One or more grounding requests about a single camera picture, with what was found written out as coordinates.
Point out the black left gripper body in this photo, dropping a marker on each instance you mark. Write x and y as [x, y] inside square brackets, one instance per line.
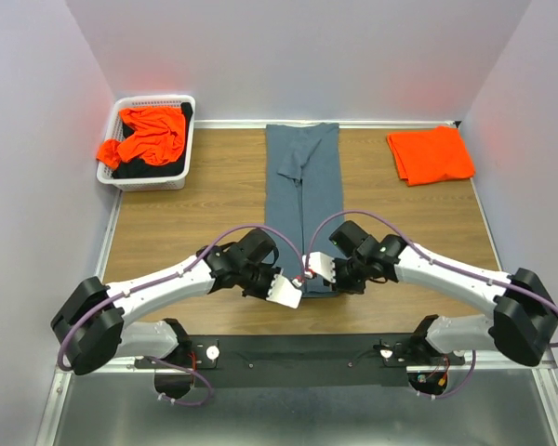
[257, 281]

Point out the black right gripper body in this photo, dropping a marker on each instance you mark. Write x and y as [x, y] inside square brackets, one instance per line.
[350, 277]

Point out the blue grey t shirt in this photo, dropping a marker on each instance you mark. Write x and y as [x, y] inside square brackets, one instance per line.
[303, 184]

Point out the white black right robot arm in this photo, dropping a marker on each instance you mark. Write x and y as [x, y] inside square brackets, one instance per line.
[514, 314]

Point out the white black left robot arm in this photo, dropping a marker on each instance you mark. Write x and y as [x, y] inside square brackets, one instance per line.
[91, 323]

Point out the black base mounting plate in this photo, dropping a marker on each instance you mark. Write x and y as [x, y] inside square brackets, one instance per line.
[310, 360]

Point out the white plastic laundry basket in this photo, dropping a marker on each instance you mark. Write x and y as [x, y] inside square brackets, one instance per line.
[115, 130]

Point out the folded orange t shirt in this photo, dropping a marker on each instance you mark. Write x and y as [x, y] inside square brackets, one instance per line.
[429, 156]

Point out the black t shirt in basket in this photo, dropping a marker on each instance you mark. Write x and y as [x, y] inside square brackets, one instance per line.
[137, 168]

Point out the crumpled orange t shirt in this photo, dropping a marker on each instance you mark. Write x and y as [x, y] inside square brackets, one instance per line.
[158, 138]

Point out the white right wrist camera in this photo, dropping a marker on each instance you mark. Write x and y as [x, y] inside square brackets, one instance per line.
[318, 264]

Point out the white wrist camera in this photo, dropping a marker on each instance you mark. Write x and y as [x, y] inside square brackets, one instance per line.
[283, 292]
[318, 264]

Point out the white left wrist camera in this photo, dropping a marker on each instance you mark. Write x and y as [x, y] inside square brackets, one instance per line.
[283, 292]

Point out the aluminium extrusion rail frame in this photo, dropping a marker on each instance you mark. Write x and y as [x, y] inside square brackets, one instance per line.
[225, 187]

